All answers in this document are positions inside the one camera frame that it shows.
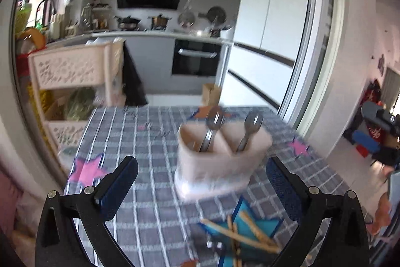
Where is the patterned bamboo chopstick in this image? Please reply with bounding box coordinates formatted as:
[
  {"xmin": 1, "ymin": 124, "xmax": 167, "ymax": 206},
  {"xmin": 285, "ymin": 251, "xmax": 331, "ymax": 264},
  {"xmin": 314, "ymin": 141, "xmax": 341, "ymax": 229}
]
[{"xmin": 239, "ymin": 211, "xmax": 277, "ymax": 247}]

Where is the black hanging cloth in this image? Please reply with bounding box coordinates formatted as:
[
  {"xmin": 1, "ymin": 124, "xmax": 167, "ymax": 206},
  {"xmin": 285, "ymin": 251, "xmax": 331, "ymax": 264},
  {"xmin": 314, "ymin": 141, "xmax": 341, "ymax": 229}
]
[{"xmin": 122, "ymin": 41, "xmax": 148, "ymax": 107}]

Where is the pink star mat left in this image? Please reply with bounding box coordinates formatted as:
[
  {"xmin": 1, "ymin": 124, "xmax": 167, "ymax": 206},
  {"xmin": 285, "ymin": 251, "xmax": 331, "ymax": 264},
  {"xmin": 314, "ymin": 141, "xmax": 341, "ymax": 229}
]
[{"xmin": 68, "ymin": 154, "xmax": 107, "ymax": 187}]

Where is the pink star mat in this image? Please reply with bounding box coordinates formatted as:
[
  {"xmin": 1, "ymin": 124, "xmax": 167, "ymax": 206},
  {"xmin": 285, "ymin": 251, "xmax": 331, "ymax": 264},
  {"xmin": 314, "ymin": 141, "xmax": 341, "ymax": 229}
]
[
  {"xmin": 287, "ymin": 138, "xmax": 310, "ymax": 157},
  {"xmin": 68, "ymin": 154, "xmax": 107, "ymax": 187}
]

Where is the beige utensil holder caddy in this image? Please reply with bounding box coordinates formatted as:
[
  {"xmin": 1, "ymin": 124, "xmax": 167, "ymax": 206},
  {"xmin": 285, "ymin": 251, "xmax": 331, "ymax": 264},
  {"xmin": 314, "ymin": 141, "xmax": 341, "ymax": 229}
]
[{"xmin": 174, "ymin": 121, "xmax": 273, "ymax": 201}]

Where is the metal spoon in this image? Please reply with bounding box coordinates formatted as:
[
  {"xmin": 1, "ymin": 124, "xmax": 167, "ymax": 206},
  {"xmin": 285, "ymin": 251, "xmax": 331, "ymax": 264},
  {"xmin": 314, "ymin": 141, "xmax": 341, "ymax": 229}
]
[
  {"xmin": 236, "ymin": 111, "xmax": 263, "ymax": 152},
  {"xmin": 199, "ymin": 106, "xmax": 225, "ymax": 152}
]

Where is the orange star mat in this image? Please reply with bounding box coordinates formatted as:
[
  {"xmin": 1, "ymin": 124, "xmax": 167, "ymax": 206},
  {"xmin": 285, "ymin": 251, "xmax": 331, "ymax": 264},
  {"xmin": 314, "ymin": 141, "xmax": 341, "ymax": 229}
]
[{"xmin": 187, "ymin": 106, "xmax": 239, "ymax": 121}]

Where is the pink star mat right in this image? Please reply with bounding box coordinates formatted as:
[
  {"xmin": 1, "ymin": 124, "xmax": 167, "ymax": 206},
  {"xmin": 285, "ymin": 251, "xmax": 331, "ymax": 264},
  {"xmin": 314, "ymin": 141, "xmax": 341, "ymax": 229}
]
[{"xmin": 287, "ymin": 138, "xmax": 310, "ymax": 157}]

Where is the black wok pan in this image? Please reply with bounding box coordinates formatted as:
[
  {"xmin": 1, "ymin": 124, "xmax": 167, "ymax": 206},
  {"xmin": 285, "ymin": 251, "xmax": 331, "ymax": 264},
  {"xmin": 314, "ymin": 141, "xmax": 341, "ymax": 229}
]
[{"xmin": 114, "ymin": 16, "xmax": 140, "ymax": 31}]

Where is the white refrigerator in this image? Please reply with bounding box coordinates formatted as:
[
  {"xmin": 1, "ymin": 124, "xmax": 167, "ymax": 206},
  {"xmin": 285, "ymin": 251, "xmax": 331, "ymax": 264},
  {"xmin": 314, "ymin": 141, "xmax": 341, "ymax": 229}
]
[{"xmin": 220, "ymin": 0, "xmax": 309, "ymax": 110}]

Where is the blue star mat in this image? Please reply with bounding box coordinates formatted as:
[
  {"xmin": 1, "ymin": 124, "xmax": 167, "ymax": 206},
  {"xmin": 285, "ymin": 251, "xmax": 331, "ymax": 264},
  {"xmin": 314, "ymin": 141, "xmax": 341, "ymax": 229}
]
[{"xmin": 199, "ymin": 196, "xmax": 283, "ymax": 266}]

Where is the built-in black oven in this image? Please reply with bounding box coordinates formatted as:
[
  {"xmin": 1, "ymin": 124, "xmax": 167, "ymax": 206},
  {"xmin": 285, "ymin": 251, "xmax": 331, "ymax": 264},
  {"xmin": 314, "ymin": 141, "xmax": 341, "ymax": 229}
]
[{"xmin": 171, "ymin": 39, "xmax": 222, "ymax": 77}]

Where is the beige plastic storage cart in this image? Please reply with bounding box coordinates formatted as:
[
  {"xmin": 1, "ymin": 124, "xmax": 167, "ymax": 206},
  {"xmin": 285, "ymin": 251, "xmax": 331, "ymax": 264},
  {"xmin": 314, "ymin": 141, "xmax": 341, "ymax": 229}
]
[{"xmin": 28, "ymin": 38, "xmax": 126, "ymax": 154}]

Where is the cardboard box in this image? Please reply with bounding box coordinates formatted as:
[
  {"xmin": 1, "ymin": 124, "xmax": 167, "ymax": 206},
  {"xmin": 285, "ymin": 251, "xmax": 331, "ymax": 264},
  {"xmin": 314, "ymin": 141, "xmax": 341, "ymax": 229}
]
[{"xmin": 201, "ymin": 83, "xmax": 222, "ymax": 106}]

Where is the short bamboo chopstick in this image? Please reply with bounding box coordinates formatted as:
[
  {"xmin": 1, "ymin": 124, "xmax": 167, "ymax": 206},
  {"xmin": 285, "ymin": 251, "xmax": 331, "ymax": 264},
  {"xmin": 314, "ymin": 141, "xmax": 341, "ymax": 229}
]
[{"xmin": 226, "ymin": 215, "xmax": 243, "ymax": 267}]

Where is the copper cooking pot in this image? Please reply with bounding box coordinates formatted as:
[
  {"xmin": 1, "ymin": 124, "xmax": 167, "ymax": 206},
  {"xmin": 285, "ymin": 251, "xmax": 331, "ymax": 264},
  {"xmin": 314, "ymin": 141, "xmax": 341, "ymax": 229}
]
[{"xmin": 148, "ymin": 14, "xmax": 171, "ymax": 31}]

